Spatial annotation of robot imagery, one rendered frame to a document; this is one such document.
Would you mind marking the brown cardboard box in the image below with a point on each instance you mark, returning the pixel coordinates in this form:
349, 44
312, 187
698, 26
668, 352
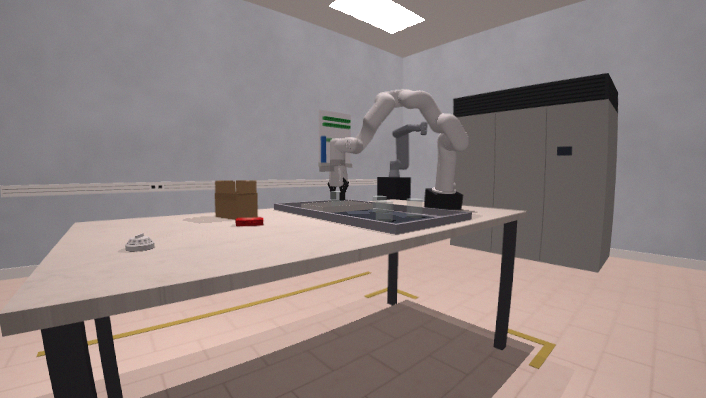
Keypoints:
243, 204

